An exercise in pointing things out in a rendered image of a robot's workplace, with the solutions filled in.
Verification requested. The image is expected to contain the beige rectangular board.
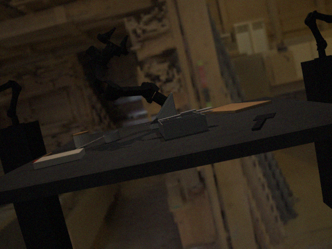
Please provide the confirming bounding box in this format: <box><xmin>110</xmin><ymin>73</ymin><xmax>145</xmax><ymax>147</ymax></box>
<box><xmin>33</xmin><ymin>148</ymin><xmax>86</xmax><ymax>169</ymax></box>

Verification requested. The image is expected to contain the wooden board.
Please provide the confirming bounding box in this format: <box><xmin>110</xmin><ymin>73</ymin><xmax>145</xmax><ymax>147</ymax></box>
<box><xmin>201</xmin><ymin>100</ymin><xmax>272</xmax><ymax>114</ymax></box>

